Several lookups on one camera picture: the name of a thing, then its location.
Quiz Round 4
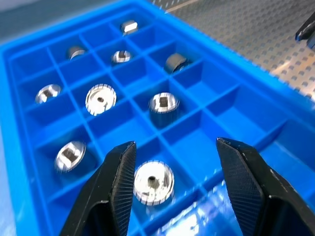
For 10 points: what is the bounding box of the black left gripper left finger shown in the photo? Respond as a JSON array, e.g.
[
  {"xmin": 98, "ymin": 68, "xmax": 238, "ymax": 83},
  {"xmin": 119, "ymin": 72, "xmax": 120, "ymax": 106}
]
[{"xmin": 60, "ymin": 141, "xmax": 137, "ymax": 236}]

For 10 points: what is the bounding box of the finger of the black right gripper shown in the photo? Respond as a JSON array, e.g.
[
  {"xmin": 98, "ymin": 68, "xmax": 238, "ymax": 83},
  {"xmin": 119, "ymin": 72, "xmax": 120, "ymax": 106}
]
[{"xmin": 295, "ymin": 16, "xmax": 315, "ymax": 42}]

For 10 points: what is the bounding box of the perforated metal tray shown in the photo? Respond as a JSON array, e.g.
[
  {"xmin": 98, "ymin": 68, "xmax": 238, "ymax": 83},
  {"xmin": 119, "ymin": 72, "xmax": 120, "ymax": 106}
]
[{"xmin": 150, "ymin": 0, "xmax": 315, "ymax": 99}]

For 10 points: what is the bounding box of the blue compartment tray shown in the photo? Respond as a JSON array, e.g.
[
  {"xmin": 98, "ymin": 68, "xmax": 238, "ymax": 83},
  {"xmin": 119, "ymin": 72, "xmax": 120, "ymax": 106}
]
[{"xmin": 0, "ymin": 0, "xmax": 315, "ymax": 236}]

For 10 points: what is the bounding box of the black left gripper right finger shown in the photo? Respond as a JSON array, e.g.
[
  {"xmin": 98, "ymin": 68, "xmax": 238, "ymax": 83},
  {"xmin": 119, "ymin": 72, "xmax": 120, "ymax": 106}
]
[{"xmin": 216, "ymin": 137, "xmax": 315, "ymax": 236}]

